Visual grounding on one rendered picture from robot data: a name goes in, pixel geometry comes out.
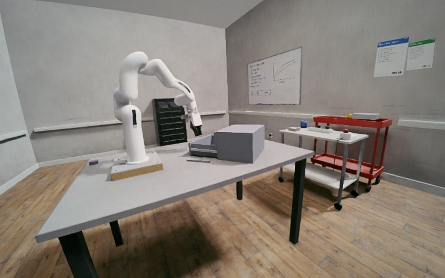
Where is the grey cabinet with drawers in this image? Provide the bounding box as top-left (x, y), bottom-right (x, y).
top-left (188, 125), bottom-right (264, 163)

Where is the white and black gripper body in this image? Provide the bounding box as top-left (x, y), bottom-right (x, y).
top-left (188, 111), bottom-right (202, 127)

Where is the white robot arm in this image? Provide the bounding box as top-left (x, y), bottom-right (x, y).
top-left (114, 52), bottom-right (198, 165)

